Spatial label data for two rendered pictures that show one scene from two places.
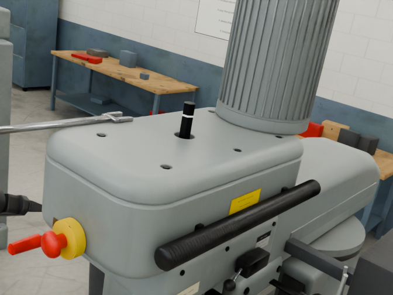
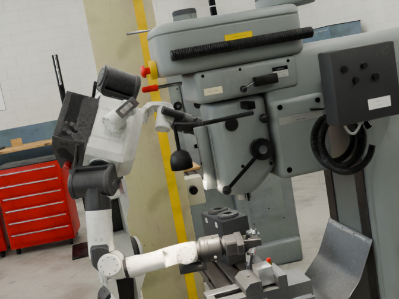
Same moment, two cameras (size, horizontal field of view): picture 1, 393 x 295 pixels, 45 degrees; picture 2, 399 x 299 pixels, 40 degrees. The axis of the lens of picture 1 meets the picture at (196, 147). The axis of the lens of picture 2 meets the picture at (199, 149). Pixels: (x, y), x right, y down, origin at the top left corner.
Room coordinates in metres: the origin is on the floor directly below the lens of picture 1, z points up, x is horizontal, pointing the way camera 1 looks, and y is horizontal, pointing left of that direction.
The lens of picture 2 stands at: (-0.65, -1.09, 1.75)
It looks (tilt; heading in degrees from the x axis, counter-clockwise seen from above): 9 degrees down; 42
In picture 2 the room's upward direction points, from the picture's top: 10 degrees counter-clockwise
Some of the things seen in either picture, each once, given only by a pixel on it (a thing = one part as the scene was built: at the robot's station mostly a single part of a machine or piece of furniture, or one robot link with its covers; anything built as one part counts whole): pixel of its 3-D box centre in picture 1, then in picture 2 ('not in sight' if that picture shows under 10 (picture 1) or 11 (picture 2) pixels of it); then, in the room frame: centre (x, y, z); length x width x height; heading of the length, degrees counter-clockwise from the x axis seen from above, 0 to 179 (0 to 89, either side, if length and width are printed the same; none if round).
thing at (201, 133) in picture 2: not in sight; (205, 158); (0.70, 0.09, 1.45); 0.04 x 0.04 x 0.21; 53
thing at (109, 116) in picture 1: (68, 122); (161, 28); (0.74, 0.22, 1.89); 0.24 x 0.04 x 0.01; 140
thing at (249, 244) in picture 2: not in sight; (252, 244); (0.77, 0.01, 1.12); 0.06 x 0.02 x 0.03; 133
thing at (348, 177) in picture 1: (292, 190); (362, 62); (1.19, -0.28, 1.66); 0.80 x 0.23 x 0.20; 143
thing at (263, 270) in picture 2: not in sight; (263, 273); (0.75, -0.04, 1.03); 0.06 x 0.05 x 0.06; 53
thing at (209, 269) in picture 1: (182, 232); (237, 79); (0.82, 0.00, 1.68); 0.34 x 0.24 x 0.10; 143
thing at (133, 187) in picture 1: (183, 175); (222, 41); (0.80, 0.02, 1.81); 0.47 x 0.26 x 0.16; 143
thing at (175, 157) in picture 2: not in sight; (180, 159); (0.61, 0.11, 1.46); 0.07 x 0.07 x 0.06
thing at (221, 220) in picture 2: not in sight; (226, 233); (1.08, 0.37, 1.03); 0.22 x 0.12 x 0.20; 64
